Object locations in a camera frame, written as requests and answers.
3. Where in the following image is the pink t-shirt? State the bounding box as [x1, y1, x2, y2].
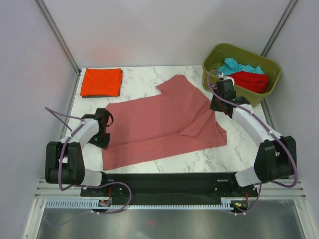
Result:
[102, 75, 227, 171]

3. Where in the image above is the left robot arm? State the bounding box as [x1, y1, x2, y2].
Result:
[45, 108, 114, 196]

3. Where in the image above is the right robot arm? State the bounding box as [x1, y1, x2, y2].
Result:
[209, 79, 298, 196]

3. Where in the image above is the turquoise t-shirt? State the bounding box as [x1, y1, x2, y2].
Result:
[218, 58, 264, 76]

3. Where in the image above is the red t-shirt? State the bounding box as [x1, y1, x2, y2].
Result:
[229, 71, 269, 94]

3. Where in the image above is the olive green plastic basket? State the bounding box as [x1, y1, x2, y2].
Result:
[202, 43, 282, 107]

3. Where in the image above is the folded orange t-shirt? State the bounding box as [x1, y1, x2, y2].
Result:
[79, 68, 122, 97]

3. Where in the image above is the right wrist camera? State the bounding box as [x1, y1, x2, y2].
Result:
[219, 76, 235, 85]

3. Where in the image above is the white slotted cable duct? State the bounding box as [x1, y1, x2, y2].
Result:
[45, 198, 248, 210]

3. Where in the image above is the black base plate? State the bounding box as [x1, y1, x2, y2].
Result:
[81, 172, 258, 205]

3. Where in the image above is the left aluminium frame post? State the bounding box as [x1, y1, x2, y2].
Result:
[34, 0, 81, 74]

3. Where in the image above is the aluminium frame post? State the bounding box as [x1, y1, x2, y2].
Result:
[261, 0, 299, 57]
[34, 0, 81, 74]

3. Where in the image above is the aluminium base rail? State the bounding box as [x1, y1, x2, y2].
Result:
[35, 179, 306, 200]

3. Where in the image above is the right aluminium frame post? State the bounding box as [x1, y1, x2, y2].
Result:
[261, 0, 299, 57]

